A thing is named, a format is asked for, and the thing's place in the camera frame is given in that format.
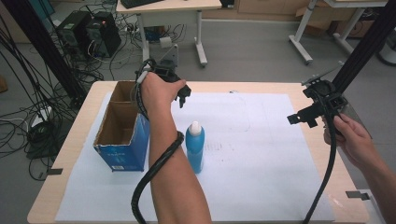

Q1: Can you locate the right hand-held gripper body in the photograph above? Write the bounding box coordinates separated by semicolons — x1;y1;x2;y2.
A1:
300;62;349;126

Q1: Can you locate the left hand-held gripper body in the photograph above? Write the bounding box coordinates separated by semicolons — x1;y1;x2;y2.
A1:
151;44;188;91

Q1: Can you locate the person's left hand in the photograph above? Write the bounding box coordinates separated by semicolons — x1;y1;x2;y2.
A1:
140;72;188;117

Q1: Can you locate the person's right hand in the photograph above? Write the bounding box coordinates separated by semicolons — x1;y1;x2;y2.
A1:
322;112;381;172

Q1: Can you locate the small white box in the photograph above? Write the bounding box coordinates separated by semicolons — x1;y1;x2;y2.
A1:
159;36;173;49

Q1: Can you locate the blue bottle with white cap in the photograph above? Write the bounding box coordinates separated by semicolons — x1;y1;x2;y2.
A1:
185;120;206;175

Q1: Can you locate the white paper sheet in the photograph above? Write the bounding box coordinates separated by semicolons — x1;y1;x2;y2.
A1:
54;91;336;223

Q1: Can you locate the wooden desk with white legs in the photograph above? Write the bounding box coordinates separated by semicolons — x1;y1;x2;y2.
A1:
115;0;223;68

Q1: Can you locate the blue cardboard box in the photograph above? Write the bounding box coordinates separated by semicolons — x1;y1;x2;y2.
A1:
92;80;151;173

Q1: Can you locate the black computer tower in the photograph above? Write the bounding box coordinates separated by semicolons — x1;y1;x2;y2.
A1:
56;10;92;59
85;11;122;59

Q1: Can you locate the black keyboard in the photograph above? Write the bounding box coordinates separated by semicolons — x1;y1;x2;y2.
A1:
120;0;165;10

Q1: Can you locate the brown cardboard box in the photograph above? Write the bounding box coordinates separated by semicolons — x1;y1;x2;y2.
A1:
294;5;358;37

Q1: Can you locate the white-framed desk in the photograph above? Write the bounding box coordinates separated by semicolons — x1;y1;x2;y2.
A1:
288;0;389;66

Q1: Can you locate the white power strip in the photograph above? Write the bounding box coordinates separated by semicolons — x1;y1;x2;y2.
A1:
30;105;53;128

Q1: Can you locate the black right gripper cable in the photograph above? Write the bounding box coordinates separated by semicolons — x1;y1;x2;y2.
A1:
302;88;339;224

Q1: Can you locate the black aluminium post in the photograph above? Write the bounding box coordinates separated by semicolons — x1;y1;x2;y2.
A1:
1;0;89;108
331;0;396;94

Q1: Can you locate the tangle of black floor cables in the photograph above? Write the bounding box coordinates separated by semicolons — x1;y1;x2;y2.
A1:
0;18;106;182

